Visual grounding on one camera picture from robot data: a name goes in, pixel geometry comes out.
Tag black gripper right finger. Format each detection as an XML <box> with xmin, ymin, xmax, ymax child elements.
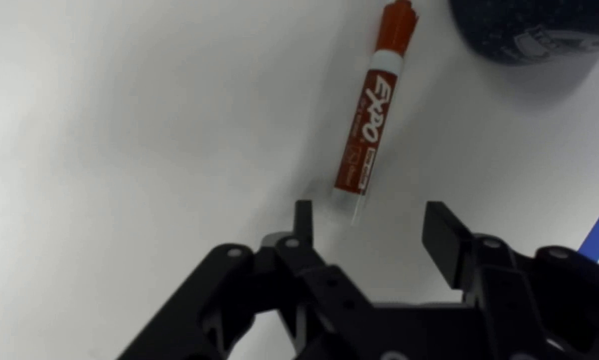
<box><xmin>423</xmin><ymin>202</ymin><xmax>599</xmax><ymax>360</ymax></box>

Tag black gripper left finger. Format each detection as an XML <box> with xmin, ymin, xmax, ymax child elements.
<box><xmin>118</xmin><ymin>199</ymin><xmax>378</xmax><ymax>360</ymax></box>

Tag dark green mug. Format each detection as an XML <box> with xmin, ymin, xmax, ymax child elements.
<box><xmin>448</xmin><ymin>0</ymin><xmax>599</xmax><ymax>66</ymax></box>

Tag red Expo marker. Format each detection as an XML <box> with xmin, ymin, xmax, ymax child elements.
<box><xmin>331</xmin><ymin>0</ymin><xmax>419</xmax><ymax>218</ymax></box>

